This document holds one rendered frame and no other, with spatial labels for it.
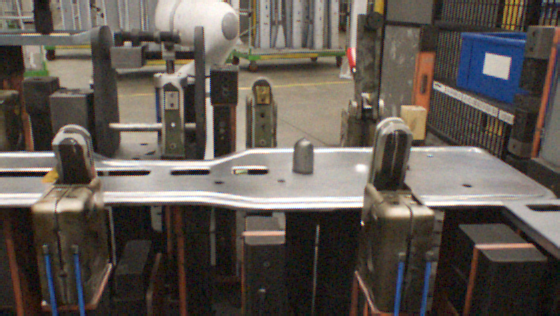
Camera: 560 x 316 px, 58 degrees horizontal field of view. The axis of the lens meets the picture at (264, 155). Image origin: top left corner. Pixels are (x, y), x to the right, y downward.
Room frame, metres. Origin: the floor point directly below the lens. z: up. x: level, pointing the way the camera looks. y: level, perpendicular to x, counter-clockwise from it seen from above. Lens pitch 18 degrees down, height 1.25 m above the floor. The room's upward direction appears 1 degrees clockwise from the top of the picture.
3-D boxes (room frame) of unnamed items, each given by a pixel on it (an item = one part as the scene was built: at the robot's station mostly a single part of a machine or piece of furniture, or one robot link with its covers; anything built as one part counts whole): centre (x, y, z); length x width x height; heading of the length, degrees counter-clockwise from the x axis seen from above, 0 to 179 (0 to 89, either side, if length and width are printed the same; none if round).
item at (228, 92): (0.89, 0.08, 0.91); 0.07 x 0.05 x 0.42; 5
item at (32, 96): (0.87, 0.39, 0.90); 0.05 x 0.05 x 0.40; 5
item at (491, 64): (1.13, -0.58, 1.10); 0.30 x 0.17 x 0.13; 11
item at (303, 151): (0.69, -0.06, 1.02); 0.03 x 0.03 x 0.07
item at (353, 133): (0.86, -0.17, 0.88); 0.07 x 0.06 x 0.35; 5
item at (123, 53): (0.88, 0.20, 0.94); 0.18 x 0.13 x 0.49; 95
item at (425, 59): (0.86, -0.27, 0.95); 0.03 x 0.01 x 0.50; 95
